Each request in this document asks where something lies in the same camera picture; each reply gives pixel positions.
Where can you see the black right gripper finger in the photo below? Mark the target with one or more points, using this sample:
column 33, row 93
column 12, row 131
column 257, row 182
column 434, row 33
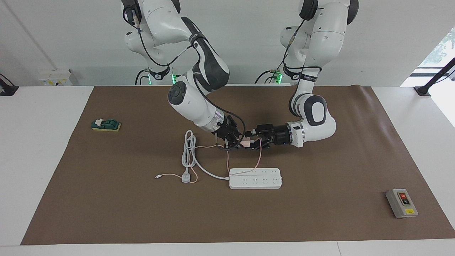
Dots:
column 237, row 134
column 231, row 143

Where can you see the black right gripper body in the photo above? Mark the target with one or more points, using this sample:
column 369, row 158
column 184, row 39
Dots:
column 224, row 128

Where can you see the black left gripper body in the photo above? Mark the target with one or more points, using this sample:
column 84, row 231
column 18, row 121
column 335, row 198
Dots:
column 277, row 136

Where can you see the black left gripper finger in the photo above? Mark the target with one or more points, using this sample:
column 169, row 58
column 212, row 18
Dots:
column 253, row 133
column 258, row 145

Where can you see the pink charger adapter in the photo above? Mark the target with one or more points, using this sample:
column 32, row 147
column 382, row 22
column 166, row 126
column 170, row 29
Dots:
column 246, row 143

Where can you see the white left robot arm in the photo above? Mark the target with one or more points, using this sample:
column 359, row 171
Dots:
column 320, row 46

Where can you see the white power strip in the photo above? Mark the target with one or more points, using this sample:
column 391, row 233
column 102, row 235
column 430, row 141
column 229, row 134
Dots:
column 256, row 178

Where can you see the brown table mat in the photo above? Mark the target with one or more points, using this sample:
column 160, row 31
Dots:
column 213, row 220

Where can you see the green circuit board clip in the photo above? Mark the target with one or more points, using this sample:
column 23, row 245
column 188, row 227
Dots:
column 106, row 125

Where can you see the black slanted stand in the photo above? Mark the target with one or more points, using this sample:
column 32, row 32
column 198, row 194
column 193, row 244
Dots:
column 435, row 76

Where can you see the black desk clamp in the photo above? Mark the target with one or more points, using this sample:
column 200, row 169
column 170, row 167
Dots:
column 7, row 89

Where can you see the grey on-off switch box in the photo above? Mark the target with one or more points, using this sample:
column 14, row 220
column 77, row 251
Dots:
column 401, row 203

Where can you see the white wall socket box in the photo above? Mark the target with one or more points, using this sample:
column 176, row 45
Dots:
column 53, row 76

